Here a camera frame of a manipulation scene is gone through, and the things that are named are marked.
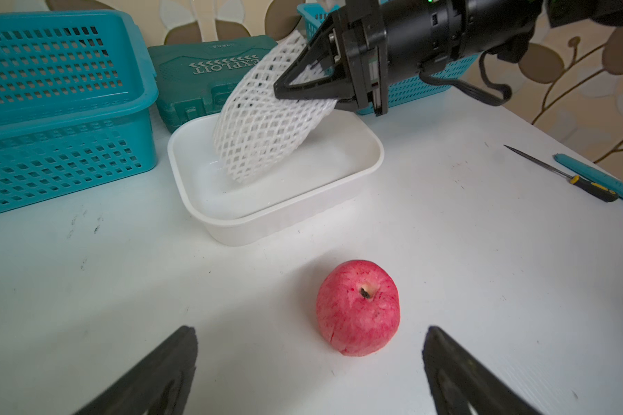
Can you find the black yellow screwdriver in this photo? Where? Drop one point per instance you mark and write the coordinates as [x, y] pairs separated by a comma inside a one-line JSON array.
[[594, 189]]

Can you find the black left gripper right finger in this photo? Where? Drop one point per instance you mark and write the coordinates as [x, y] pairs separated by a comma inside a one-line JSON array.
[[460, 384]]

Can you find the teal right plastic basket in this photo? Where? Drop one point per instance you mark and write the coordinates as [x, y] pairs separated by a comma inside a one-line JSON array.
[[313, 15]]

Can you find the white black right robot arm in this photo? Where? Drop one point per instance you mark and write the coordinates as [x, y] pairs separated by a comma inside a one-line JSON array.
[[592, 10]]

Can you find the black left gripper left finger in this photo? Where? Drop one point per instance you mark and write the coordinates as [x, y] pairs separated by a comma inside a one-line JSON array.
[[158, 384]]

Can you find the teal left plastic basket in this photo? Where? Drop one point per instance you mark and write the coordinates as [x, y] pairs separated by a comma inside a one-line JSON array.
[[76, 88]]

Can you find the teal flat tool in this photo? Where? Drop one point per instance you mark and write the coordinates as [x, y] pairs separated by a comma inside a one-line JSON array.
[[590, 173]]

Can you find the white plastic tray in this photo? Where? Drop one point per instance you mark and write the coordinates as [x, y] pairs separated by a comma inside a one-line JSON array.
[[330, 167]]

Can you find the teal plastic basket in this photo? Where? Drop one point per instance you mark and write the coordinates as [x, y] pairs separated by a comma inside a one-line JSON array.
[[76, 88], [313, 15]]

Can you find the green plastic tool case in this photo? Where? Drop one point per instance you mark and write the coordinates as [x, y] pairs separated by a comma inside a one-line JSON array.
[[195, 80]]

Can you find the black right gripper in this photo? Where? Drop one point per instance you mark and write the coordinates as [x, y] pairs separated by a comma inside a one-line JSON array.
[[368, 46]]

